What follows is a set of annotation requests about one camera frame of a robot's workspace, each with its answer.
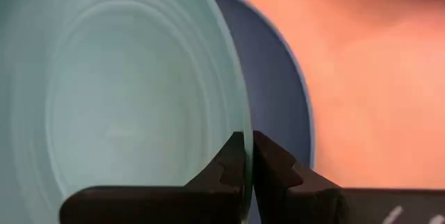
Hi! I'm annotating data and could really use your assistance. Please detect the stack of green plates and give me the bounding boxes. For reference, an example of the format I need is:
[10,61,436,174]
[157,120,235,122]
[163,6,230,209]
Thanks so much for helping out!
[0,0,254,224]

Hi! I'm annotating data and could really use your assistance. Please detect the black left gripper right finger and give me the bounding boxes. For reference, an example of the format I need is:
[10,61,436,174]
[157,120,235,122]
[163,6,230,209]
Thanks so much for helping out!
[252,130,445,224]

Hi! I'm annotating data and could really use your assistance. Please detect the dark blue plastic plate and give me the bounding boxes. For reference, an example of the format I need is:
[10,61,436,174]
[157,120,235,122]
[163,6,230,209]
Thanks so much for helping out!
[207,0,316,224]

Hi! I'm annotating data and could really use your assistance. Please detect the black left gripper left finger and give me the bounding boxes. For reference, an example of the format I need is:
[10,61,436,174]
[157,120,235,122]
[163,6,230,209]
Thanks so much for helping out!
[58,131,247,224]

